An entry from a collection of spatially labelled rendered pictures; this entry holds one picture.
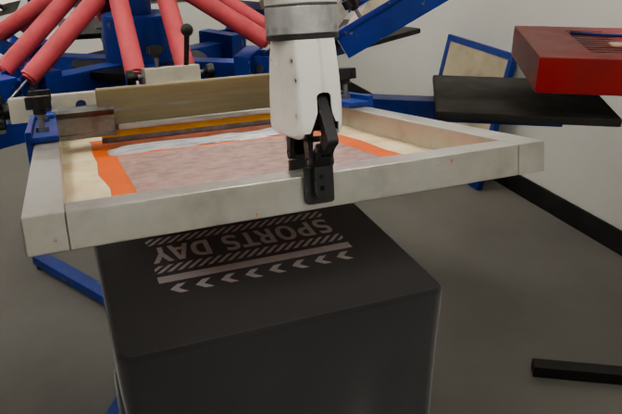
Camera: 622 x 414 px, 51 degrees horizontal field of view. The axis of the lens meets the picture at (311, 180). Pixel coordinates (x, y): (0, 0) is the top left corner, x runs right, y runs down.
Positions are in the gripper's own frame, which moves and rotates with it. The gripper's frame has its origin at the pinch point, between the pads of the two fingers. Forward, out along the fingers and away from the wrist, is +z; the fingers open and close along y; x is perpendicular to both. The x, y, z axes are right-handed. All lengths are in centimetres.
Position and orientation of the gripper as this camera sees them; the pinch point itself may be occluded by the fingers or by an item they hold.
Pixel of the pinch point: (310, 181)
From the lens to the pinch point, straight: 71.1
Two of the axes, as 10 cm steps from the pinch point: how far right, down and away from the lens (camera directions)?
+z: 0.6, 9.7, 2.2
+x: 9.3, -1.3, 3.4
